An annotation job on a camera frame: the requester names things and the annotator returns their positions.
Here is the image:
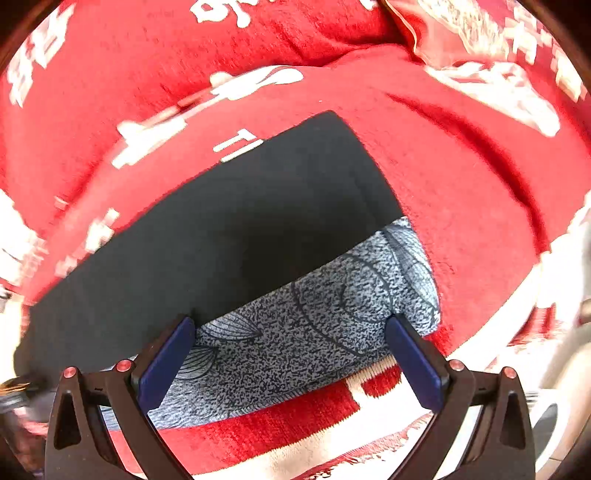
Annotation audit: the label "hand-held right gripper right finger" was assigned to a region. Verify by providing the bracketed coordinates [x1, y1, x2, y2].
[385, 313, 536, 480]

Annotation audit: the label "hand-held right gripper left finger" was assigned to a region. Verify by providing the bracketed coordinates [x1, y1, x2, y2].
[44, 315, 197, 480]

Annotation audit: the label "black pants with grey lining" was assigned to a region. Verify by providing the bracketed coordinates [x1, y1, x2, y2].
[13, 111, 441, 432]

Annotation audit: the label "shiny red pillow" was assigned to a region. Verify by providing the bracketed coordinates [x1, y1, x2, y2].
[383, 0, 583, 139]

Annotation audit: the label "red printed sofa cover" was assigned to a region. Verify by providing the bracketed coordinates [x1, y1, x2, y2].
[0, 46, 591, 480]

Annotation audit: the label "red printed back cushion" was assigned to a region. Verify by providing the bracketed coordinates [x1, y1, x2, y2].
[0, 0, 411, 222]

